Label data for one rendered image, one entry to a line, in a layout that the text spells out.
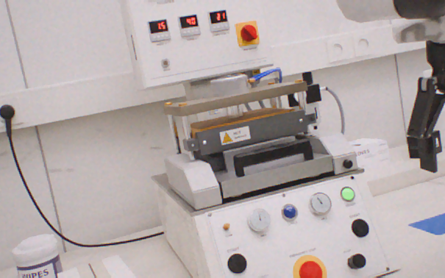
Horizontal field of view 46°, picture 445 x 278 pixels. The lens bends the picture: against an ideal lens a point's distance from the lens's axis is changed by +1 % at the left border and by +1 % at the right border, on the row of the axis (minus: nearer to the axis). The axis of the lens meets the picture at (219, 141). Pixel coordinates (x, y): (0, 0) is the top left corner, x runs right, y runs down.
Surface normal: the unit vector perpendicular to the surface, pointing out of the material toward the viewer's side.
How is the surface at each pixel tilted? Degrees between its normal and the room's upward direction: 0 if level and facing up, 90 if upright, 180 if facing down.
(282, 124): 90
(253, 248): 65
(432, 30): 103
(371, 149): 88
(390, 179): 90
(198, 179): 40
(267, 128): 90
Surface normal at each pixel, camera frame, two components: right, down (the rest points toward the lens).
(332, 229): 0.18, -0.34
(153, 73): 0.28, 0.07
